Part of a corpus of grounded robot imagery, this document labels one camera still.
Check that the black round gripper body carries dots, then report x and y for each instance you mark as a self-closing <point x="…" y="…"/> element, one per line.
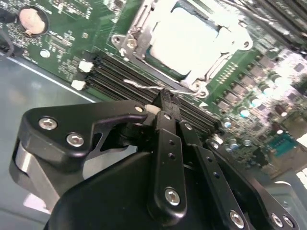
<point x="108" y="203"/>

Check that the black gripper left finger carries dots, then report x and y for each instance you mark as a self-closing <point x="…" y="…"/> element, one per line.
<point x="60" y="124"/>

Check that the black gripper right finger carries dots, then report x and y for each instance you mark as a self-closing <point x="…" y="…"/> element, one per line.
<point x="216" y="172"/>

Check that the thin metal locking lever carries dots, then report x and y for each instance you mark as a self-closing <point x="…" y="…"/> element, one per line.
<point x="146" y="86"/>

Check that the metal socket cover frame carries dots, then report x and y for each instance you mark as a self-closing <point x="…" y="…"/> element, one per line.
<point x="143" y="33"/>

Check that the silver green CPU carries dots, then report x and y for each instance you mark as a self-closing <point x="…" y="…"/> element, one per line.
<point x="187" y="40"/>

